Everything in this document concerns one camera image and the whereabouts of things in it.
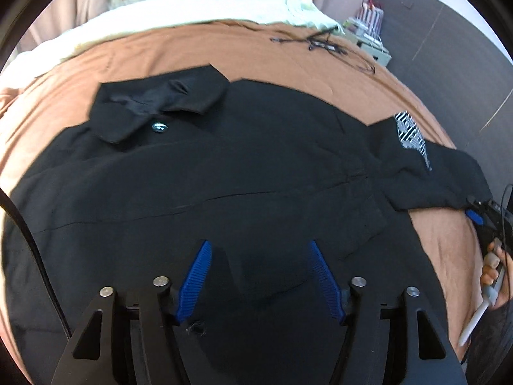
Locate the beige cabinet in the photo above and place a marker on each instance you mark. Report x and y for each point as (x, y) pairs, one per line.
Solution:
(378, 54)

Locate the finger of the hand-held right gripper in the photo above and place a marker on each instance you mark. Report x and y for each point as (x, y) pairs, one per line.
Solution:
(475, 216)

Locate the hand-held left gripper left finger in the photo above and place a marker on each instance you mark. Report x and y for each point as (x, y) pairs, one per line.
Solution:
(196, 280)

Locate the pale green quilt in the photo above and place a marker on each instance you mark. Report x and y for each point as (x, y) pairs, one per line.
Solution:
(160, 16)

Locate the black polo shirt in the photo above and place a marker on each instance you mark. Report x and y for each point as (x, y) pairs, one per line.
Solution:
(260, 168)

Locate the striped gift bag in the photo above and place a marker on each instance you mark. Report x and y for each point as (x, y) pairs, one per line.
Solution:
(370, 16)

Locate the person's right hand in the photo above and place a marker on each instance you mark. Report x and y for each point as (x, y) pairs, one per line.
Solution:
(507, 280)

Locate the orange bed sheet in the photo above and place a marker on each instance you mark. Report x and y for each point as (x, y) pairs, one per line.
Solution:
(260, 52)

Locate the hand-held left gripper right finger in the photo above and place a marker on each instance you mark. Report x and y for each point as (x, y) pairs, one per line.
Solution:
(326, 284)

